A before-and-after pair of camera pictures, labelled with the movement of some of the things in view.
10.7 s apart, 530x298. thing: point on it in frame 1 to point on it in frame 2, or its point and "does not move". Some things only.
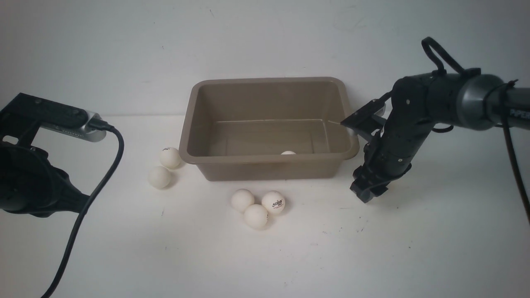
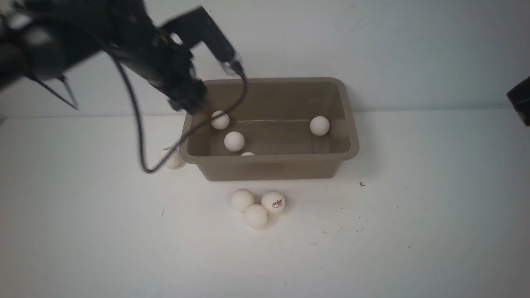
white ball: x=242 y=198 does not move
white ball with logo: x=273 y=201 does not move
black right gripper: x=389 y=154 to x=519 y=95
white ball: x=158 y=177 to x=220 y=122
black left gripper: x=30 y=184 to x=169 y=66
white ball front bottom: x=255 y=217 does not move
